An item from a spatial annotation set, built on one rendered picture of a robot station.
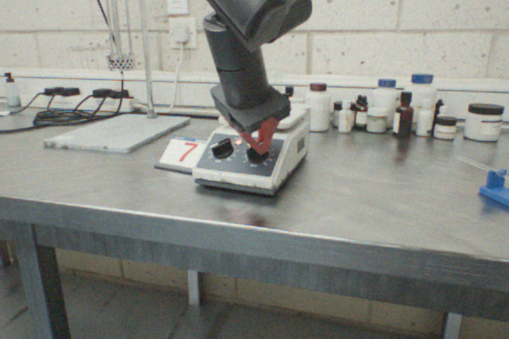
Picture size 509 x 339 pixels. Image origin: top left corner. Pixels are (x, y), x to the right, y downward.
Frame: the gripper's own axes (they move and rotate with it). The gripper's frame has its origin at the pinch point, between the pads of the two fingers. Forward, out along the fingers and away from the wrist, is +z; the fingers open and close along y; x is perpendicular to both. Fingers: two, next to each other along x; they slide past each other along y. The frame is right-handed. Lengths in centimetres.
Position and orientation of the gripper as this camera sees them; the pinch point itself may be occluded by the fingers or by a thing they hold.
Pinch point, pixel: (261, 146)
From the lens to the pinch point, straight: 53.5
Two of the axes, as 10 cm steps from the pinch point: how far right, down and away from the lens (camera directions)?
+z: 1.9, 6.9, 7.0
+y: -5.1, -5.4, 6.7
